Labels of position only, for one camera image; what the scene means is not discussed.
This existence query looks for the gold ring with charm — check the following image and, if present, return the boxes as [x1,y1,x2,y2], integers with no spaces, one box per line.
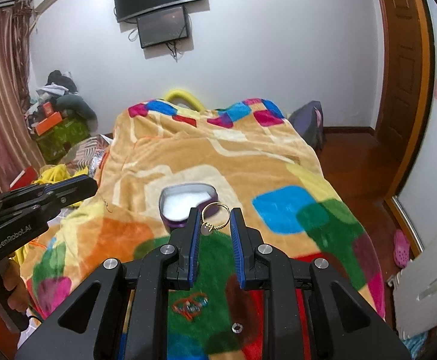
[199,201,232,237]

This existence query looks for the purple heart-shaped tin box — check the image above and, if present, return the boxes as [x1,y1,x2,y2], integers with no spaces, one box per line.
[158,183,218,233]

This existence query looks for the person's left hand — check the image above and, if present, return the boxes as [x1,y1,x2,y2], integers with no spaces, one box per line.
[3,258,29,313]

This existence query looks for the yellow cartoon blanket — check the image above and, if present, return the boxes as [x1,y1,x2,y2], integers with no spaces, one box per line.
[12,164,89,266]

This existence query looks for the red flat box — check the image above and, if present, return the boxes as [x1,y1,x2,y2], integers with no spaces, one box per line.
[9,166,38,190]

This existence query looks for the green patterned covered cabinet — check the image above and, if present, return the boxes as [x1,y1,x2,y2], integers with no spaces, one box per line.
[35,118,90,164]

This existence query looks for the striped patterned pillow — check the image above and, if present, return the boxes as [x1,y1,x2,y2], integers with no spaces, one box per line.
[59,134,112,177]

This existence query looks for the small silver hex nut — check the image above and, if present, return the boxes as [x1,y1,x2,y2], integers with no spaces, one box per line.
[231,322,244,334]

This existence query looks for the orange cardboard box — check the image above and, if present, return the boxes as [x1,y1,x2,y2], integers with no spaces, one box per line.
[34,111,62,136]

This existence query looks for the pile of dark clothes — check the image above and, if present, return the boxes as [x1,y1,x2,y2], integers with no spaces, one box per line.
[25,70,97,122]

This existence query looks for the colourful patchwork fleece blanket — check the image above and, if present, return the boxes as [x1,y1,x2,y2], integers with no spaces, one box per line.
[21,98,385,359]

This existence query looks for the pink rubber clog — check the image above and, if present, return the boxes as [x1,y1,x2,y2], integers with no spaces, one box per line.
[392,229,410,269]

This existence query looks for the purple grey backpack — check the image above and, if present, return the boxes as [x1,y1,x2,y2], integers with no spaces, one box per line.
[288,101,324,150]

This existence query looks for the yellow curved bed footboard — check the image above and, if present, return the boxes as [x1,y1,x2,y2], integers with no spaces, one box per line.
[164,88,206,111]

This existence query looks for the striped pink curtain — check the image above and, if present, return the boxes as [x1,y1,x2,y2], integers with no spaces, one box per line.
[0,0,45,194]

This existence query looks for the small black wall monitor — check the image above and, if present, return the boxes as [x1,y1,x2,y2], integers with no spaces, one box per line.
[137,5,189,49]

